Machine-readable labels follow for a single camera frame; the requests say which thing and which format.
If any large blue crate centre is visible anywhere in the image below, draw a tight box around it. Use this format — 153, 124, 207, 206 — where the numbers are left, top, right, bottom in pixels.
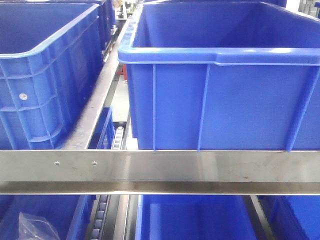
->
118, 0, 320, 152

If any blue crate lower centre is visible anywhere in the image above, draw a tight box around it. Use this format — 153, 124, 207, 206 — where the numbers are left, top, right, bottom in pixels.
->
135, 194, 257, 240

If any roller conveyor track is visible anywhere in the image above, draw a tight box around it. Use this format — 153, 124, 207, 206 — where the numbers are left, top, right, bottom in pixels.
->
88, 195, 109, 240

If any blue crate far left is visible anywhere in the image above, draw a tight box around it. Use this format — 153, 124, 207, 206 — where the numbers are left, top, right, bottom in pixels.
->
0, 1, 103, 150

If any blue crate lower left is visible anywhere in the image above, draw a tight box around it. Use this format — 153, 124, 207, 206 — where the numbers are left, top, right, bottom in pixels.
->
0, 195, 96, 240

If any blue crate lower right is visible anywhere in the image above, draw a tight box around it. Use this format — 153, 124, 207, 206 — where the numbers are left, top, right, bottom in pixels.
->
258, 195, 320, 240

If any clear plastic bag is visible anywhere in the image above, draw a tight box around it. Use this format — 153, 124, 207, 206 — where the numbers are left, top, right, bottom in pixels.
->
17, 212, 60, 240

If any stainless steel shelf rail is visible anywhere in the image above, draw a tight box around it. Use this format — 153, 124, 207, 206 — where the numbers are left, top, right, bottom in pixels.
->
0, 149, 320, 195

